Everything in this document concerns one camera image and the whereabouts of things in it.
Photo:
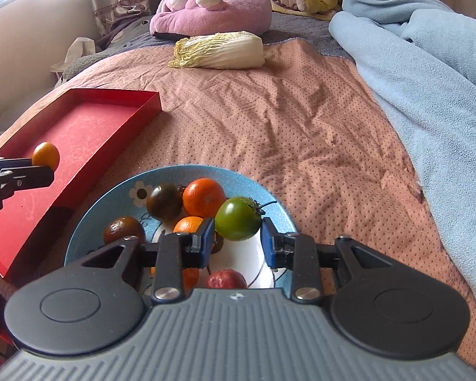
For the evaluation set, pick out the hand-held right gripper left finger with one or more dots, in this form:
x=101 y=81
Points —
x=208 y=242

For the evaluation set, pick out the dark green tomato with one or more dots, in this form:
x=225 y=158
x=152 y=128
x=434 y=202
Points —
x=164 y=202

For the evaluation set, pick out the red tray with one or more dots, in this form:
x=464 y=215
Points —
x=83 y=135

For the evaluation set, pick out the white bag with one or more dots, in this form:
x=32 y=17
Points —
x=79 y=47

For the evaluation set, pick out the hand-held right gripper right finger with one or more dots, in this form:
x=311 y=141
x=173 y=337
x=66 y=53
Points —
x=267 y=242

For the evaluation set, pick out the light blue fleece blanket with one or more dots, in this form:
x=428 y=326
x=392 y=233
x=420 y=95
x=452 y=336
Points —
x=420 y=87

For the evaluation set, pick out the red plum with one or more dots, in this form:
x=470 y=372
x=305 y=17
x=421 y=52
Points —
x=227 y=280

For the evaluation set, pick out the napa cabbage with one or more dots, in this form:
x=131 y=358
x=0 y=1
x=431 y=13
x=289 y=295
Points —
x=230 y=51

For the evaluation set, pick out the dark brown tomato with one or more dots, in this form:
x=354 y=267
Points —
x=123 y=228

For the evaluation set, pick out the grey plush toy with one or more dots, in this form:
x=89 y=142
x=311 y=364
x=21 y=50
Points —
x=123 y=27

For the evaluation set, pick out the blue cartoon plate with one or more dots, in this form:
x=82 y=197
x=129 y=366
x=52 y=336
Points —
x=246 y=184

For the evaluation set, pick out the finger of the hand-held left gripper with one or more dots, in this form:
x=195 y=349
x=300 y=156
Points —
x=8 y=162
x=31 y=177

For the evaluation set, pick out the large orange tangerine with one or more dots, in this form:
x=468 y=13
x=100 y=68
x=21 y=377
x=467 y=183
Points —
x=204 y=196

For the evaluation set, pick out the pink plush toy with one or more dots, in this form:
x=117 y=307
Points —
x=214 y=16

